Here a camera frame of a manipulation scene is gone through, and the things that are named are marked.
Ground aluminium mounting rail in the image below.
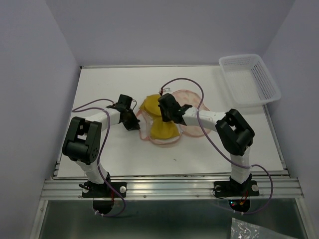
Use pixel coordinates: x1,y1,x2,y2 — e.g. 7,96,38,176
40,176,304,201

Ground clear plastic bag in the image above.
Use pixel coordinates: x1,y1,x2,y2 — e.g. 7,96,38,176
230,218,263,239

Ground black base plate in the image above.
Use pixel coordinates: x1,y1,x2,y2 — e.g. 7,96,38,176
79,181,127,198
213,180,260,198

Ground white plastic basket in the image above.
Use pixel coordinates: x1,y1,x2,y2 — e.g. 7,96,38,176
219,54,282,107

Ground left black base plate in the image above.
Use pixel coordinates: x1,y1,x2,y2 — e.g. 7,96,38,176
79,181,127,198

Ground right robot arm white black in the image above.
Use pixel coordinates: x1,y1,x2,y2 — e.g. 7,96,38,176
158,93,255,194

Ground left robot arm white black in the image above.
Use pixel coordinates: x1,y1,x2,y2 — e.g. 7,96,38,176
62,94,140,196

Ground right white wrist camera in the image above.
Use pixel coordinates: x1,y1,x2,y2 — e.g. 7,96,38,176
159,87,172,96

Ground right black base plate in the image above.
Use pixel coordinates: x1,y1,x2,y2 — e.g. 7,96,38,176
213,180,260,198

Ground floral mesh laundry bag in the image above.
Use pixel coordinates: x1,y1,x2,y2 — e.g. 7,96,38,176
136,90,211,145

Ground yellow bra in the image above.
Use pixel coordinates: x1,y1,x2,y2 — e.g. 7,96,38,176
136,94,181,140

